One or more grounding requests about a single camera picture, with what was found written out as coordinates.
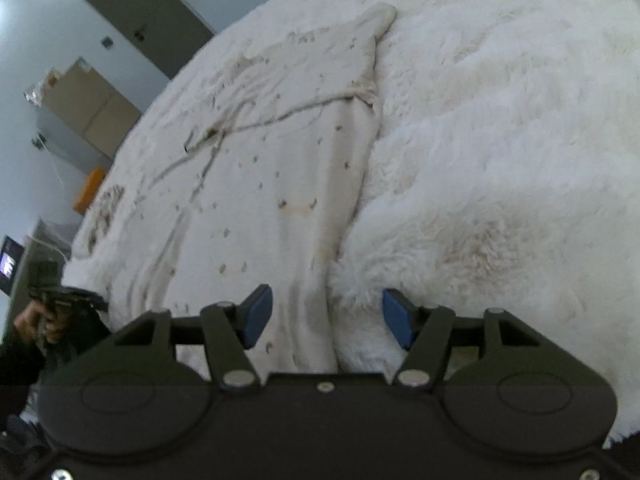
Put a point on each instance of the shiny foil packet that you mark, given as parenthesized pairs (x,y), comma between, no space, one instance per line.
(40,90)

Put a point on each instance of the wall switch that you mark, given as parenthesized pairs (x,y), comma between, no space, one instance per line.
(106,42)

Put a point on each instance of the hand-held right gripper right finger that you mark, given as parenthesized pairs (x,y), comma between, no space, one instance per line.
(397,317)

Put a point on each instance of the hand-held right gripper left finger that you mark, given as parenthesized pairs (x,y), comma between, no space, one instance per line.
(257,315)

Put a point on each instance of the beige dotted pajama shirt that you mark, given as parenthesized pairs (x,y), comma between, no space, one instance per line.
(280,160)

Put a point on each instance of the grey side table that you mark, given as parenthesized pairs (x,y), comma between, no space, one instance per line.
(47,240)

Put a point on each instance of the dark monitor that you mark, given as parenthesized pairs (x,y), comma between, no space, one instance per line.
(10,265)

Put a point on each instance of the person's left hand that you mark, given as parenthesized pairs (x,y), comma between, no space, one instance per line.
(30,325)

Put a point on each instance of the orange box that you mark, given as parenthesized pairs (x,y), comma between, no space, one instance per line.
(90,190)

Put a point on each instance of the white fluffy bed blanket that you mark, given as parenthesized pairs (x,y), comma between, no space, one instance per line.
(500,160)

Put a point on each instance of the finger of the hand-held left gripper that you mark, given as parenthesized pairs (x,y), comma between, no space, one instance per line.
(87,301)

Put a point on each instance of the olive grey door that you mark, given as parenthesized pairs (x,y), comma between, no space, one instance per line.
(135,15)

